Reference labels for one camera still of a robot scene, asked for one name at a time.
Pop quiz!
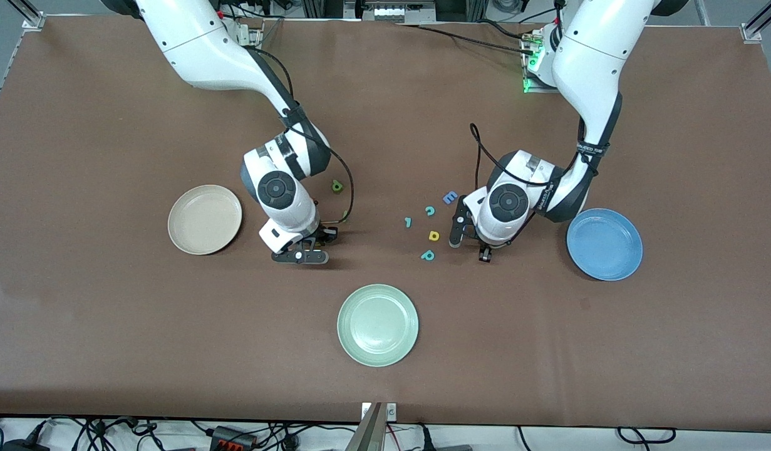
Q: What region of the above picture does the pale green round plate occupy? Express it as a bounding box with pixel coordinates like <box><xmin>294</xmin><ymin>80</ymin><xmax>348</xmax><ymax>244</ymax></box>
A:
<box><xmin>337</xmin><ymin>284</ymin><xmax>420</xmax><ymax>368</ymax></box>

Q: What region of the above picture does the light brown round plate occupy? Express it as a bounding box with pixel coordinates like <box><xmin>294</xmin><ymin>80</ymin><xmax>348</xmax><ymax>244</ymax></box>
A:
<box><xmin>167</xmin><ymin>184</ymin><xmax>243</xmax><ymax>256</ymax></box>

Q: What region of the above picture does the blue round plate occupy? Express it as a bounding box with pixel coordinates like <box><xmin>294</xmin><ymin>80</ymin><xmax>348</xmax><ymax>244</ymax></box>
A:
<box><xmin>566</xmin><ymin>208</ymin><xmax>644</xmax><ymax>281</ymax></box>

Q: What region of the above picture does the grey metal profile bar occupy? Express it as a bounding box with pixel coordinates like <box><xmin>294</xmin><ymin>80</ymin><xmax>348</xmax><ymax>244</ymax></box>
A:
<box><xmin>344</xmin><ymin>403</ymin><xmax>386</xmax><ymax>451</ymax></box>

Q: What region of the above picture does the black orange power strip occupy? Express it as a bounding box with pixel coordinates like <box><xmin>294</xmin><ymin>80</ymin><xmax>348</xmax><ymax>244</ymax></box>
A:
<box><xmin>209</xmin><ymin>425</ymin><xmax>259</xmax><ymax>449</ymax></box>

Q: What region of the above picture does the metal box with white connectors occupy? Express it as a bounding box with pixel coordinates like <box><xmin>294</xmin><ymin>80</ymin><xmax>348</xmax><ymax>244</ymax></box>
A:
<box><xmin>344</xmin><ymin>0</ymin><xmax>437</xmax><ymax>24</ymax></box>

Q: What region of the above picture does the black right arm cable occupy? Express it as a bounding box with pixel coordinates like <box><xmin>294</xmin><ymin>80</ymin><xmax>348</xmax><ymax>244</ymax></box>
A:
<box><xmin>254</xmin><ymin>49</ymin><xmax>356</xmax><ymax>225</ymax></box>

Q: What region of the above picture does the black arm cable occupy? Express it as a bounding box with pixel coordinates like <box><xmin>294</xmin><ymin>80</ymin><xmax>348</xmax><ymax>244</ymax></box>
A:
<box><xmin>470</xmin><ymin>123</ymin><xmax>596</xmax><ymax>189</ymax></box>
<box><xmin>254</xmin><ymin>49</ymin><xmax>356</xmax><ymax>225</ymax></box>

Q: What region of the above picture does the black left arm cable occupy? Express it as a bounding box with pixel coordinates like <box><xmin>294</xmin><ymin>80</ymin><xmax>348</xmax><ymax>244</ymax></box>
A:
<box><xmin>470</xmin><ymin>123</ymin><xmax>596</xmax><ymax>189</ymax></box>

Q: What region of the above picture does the black table cable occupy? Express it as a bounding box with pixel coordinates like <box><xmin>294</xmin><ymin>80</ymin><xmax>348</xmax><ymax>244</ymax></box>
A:
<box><xmin>400</xmin><ymin>24</ymin><xmax>536</xmax><ymax>56</ymax></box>
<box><xmin>476</xmin><ymin>19</ymin><xmax>536</xmax><ymax>39</ymax></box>

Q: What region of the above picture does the black looped cable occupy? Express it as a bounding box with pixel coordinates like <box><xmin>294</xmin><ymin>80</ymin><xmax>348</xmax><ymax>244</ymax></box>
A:
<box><xmin>616</xmin><ymin>427</ymin><xmax>678</xmax><ymax>445</ymax></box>

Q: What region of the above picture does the black cable tangle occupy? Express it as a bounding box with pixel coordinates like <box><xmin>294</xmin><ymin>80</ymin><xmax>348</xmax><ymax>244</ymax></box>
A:
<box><xmin>0</xmin><ymin>415</ymin><xmax>361</xmax><ymax>451</ymax></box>

